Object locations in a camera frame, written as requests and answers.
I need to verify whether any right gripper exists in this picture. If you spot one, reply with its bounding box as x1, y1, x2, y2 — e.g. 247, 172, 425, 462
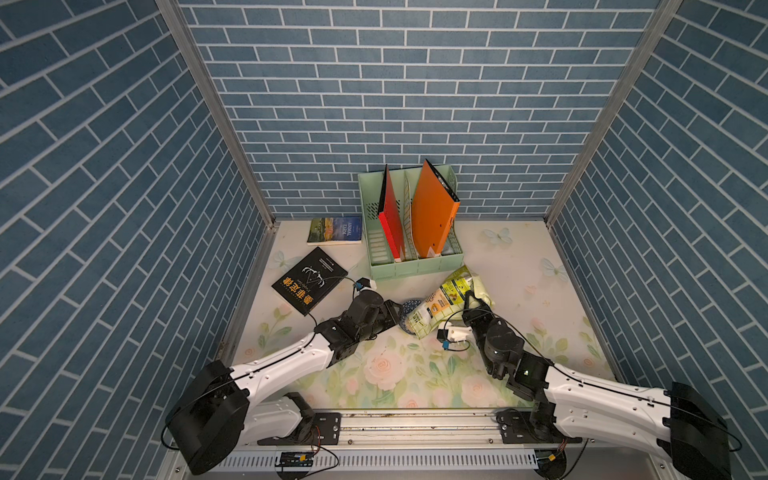
463, 291, 499, 376

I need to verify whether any green oats bag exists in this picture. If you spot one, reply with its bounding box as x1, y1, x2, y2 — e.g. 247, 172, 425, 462
400, 265, 494, 339

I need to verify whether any blue patterned bowl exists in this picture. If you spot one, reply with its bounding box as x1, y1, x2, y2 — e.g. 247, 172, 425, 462
398, 298, 422, 330

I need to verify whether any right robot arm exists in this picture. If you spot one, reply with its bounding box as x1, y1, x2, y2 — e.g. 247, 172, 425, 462
461, 291, 731, 479

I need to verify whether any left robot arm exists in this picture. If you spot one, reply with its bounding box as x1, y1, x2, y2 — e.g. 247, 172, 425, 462
163, 289, 402, 475

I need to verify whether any green file organizer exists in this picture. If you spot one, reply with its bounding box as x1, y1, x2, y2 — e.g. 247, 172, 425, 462
358, 167, 463, 280

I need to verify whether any black book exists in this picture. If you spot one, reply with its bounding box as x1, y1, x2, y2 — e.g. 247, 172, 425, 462
272, 247, 348, 316

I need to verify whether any landscape cover book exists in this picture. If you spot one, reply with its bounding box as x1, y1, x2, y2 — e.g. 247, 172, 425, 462
307, 217, 363, 245

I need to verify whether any red folder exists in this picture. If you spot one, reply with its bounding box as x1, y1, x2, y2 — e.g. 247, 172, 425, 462
377, 167, 405, 262

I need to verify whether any orange folder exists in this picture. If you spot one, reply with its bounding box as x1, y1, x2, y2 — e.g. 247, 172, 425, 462
412, 160, 460, 258

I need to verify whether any small black controller box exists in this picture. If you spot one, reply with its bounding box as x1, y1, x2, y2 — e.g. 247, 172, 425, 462
275, 452, 315, 470

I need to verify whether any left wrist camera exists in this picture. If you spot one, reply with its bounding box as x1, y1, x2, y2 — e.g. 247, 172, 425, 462
354, 277, 377, 292

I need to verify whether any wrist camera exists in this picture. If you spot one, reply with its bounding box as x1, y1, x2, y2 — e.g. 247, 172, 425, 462
354, 277, 377, 292
437, 323, 473, 352

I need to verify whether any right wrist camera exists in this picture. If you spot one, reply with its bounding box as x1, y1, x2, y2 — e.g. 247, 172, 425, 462
437, 323, 473, 352

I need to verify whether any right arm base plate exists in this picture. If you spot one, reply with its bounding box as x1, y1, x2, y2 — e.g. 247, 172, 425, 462
494, 408, 583, 445

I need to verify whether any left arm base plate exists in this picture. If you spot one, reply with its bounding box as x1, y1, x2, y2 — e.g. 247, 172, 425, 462
257, 412, 342, 446

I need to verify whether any aluminium front rail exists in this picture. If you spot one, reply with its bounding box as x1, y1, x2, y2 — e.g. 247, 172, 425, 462
158, 409, 674, 479

